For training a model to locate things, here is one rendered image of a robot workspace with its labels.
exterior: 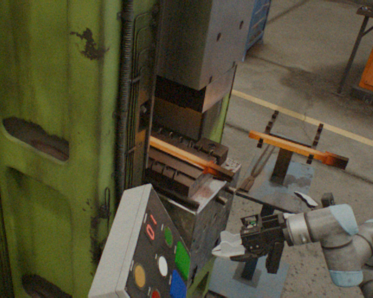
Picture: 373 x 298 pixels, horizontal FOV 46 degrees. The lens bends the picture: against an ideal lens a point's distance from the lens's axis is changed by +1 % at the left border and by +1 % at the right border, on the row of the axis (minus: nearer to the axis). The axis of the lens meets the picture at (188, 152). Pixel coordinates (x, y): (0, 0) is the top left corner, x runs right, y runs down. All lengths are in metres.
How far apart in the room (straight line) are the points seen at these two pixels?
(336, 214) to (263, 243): 0.19
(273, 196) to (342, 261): 0.92
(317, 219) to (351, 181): 2.51
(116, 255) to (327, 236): 0.49
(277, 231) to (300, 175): 1.09
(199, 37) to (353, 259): 0.67
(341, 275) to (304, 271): 1.60
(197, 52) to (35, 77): 0.47
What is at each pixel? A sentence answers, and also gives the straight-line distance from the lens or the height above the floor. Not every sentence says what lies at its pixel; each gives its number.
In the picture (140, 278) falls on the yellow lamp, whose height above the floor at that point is 1.17.
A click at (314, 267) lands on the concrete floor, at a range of 2.78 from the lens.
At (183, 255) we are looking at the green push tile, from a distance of 1.22.
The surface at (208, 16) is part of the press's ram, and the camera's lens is 1.17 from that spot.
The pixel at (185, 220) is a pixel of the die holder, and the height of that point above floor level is 0.86.
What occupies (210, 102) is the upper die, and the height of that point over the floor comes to 1.29.
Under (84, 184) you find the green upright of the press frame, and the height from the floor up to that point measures 1.09.
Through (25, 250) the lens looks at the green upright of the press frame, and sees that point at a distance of 1.85.
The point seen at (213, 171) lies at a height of 0.99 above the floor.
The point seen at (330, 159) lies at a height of 0.97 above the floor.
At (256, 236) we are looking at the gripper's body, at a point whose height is 1.17.
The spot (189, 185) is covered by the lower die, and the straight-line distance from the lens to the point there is 1.50.
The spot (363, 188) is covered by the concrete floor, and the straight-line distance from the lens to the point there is 3.57.
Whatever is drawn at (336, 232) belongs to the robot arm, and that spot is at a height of 1.23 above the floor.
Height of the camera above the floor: 1.92
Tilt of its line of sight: 34 degrees down
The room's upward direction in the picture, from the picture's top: 9 degrees clockwise
